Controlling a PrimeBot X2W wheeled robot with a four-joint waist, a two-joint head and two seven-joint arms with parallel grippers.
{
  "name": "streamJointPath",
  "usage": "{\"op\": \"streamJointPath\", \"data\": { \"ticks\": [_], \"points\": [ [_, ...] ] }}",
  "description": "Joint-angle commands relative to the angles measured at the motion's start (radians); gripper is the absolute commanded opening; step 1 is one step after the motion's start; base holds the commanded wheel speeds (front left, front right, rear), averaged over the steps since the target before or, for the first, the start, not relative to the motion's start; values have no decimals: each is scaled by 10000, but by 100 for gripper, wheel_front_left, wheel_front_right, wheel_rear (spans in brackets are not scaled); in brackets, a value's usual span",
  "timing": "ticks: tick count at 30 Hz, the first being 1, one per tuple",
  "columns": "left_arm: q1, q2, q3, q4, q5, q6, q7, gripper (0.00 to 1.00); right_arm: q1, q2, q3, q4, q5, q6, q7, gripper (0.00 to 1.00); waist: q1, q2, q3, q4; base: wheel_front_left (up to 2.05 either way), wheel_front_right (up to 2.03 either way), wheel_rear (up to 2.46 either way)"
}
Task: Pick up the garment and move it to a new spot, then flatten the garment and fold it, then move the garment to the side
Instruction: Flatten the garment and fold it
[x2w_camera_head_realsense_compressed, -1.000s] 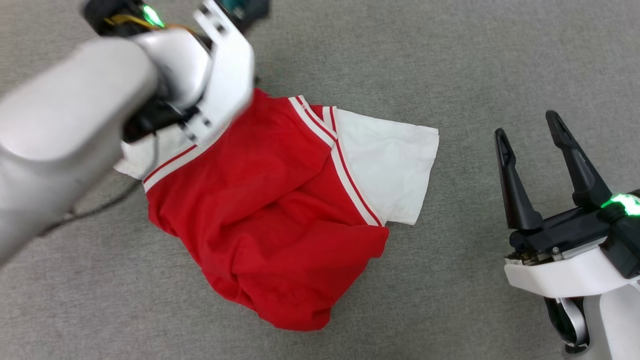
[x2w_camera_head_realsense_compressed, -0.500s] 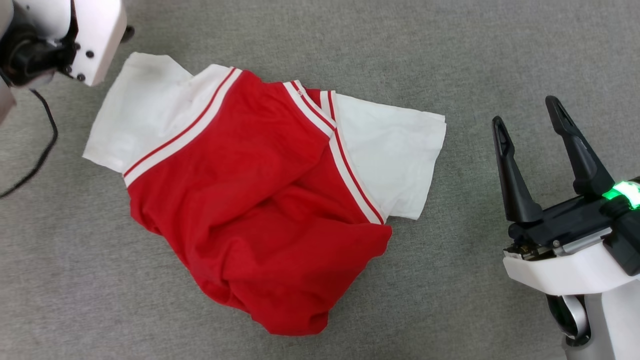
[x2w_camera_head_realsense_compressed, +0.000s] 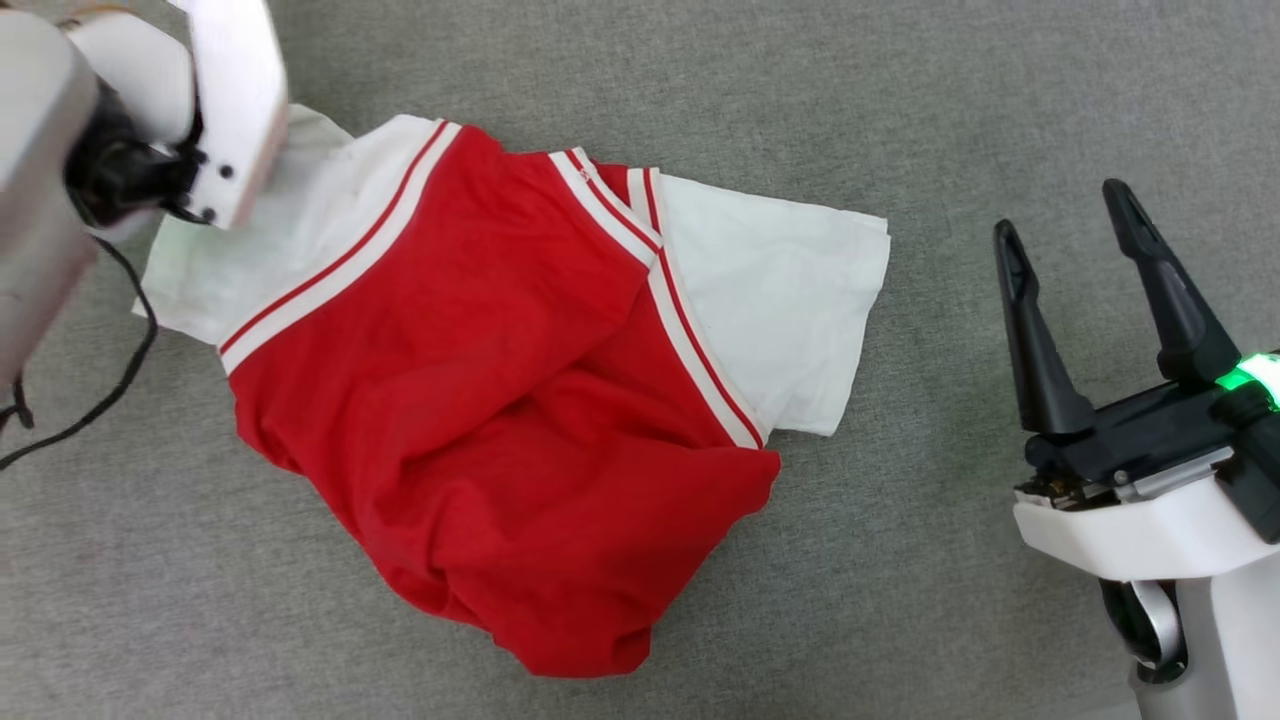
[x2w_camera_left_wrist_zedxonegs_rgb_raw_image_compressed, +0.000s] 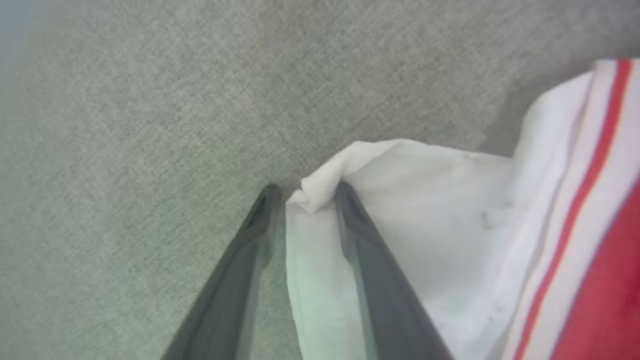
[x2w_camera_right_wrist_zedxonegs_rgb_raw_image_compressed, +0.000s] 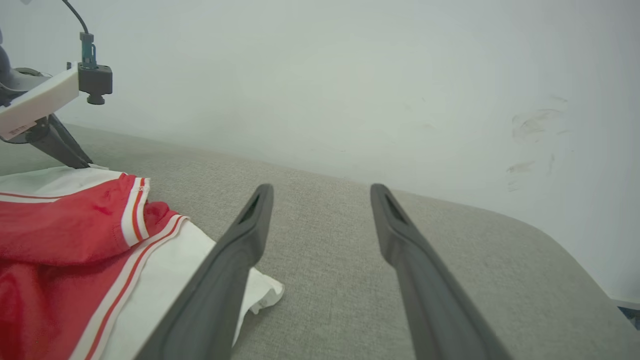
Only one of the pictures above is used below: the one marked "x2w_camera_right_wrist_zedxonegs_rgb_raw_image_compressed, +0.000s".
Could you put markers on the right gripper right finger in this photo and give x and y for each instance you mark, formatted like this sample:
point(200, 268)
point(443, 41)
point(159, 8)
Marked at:
point(435, 300)

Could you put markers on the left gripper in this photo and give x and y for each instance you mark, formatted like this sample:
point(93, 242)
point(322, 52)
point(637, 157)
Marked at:
point(20, 82)

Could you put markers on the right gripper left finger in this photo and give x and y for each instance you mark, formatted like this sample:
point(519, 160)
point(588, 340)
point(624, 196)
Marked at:
point(220, 290)

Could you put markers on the red cloth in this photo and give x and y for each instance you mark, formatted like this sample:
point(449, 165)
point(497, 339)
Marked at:
point(60, 235)

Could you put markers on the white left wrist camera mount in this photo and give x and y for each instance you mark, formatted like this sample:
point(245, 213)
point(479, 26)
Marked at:
point(40, 102)

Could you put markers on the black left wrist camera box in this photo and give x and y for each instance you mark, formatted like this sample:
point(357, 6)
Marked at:
point(96, 80)

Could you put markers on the grey fabric sofa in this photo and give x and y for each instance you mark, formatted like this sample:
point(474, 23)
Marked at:
point(325, 300)

